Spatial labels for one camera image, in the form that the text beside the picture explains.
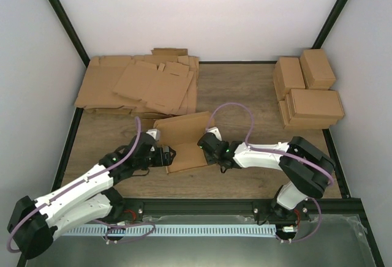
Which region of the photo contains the cardboard box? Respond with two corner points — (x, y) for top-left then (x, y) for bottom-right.
(153, 111), (211, 174)

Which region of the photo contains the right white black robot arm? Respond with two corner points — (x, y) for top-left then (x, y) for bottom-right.
(197, 130), (336, 220)

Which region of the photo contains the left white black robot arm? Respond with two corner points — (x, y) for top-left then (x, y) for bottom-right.
(7, 130), (176, 260)

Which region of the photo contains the folded box front bottom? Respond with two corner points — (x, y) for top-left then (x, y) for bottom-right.
(278, 100), (337, 130)

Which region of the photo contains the folded box front top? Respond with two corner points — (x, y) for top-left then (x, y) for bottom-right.
(287, 89), (345, 120)

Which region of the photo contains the folded box back middle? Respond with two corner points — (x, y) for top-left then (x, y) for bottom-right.
(273, 57), (306, 101)

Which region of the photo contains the folded box back right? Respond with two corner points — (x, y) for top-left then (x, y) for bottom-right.
(300, 49), (336, 90)

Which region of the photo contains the stack of flat cardboard sheets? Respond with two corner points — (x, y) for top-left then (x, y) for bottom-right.
(74, 48), (199, 119)

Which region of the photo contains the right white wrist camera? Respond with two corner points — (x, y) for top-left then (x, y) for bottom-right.
(206, 127), (222, 141)

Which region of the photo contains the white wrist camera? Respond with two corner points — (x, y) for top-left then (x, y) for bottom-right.
(206, 127), (222, 141)
(145, 129), (160, 146)

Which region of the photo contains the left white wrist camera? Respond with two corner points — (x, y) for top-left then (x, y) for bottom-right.
(145, 129), (160, 146)

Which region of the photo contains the light blue slotted cable duct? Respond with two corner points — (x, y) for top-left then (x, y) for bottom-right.
(65, 224), (276, 238)

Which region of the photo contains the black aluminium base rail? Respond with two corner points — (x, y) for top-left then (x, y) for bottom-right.
(91, 198), (362, 222)

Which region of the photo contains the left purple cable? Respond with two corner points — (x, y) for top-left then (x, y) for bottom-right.
(6, 116), (157, 254)

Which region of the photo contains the left black frame post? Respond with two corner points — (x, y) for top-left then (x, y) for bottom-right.
(48, 0), (90, 67)

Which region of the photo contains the black frame post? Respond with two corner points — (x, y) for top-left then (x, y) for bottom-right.
(48, 0), (90, 67)
(311, 0), (349, 49)

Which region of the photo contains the right black frame post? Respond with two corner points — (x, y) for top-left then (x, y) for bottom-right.
(311, 0), (349, 49)

